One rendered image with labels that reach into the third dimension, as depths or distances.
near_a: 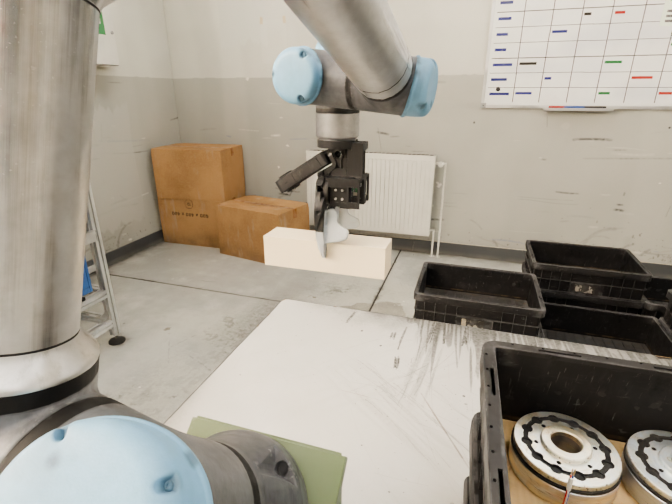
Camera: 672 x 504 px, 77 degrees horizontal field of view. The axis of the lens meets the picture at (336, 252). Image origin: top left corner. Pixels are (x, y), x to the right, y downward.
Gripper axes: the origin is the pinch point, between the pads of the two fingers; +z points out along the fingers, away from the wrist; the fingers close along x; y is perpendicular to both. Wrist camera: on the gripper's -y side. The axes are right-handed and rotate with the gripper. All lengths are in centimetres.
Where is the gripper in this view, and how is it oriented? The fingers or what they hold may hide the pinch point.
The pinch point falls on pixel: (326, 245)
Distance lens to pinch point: 81.2
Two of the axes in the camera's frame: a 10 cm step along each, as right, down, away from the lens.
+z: 0.0, 9.4, 3.5
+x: 3.1, -3.4, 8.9
